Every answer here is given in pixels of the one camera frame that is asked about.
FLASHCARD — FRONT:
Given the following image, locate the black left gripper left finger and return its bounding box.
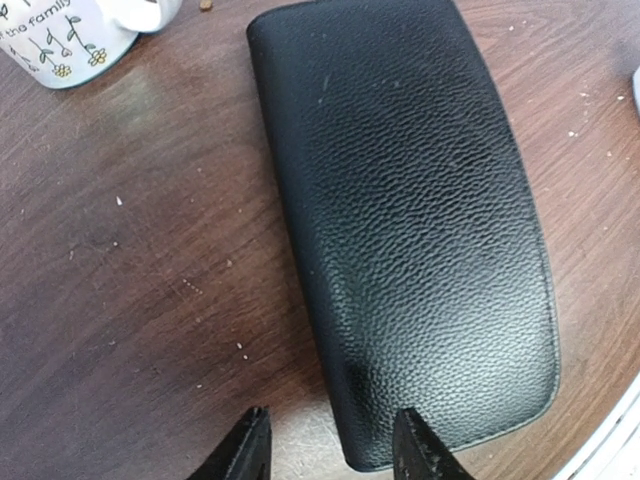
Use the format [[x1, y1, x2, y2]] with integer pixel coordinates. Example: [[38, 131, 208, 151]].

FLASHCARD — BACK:
[[188, 407, 272, 480]]

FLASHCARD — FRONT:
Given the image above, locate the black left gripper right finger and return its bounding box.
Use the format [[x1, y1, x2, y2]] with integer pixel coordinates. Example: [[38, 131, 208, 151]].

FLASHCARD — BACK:
[[392, 408, 470, 480]]

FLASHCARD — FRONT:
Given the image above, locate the black zippered tool case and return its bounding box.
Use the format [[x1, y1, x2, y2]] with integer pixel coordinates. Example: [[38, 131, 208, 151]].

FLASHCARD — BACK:
[[247, 1, 560, 472]]

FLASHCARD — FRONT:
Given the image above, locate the white scalloped ceramic bowl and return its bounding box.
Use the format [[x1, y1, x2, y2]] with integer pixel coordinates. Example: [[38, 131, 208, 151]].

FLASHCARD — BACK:
[[631, 67, 640, 114]]

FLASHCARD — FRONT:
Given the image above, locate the white floral ceramic mug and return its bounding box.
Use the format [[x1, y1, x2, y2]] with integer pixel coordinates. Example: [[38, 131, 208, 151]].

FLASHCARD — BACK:
[[1, 0, 183, 90]]

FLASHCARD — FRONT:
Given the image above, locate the front aluminium rail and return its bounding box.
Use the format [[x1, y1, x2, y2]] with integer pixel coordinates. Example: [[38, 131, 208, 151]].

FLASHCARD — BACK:
[[553, 376, 640, 480]]

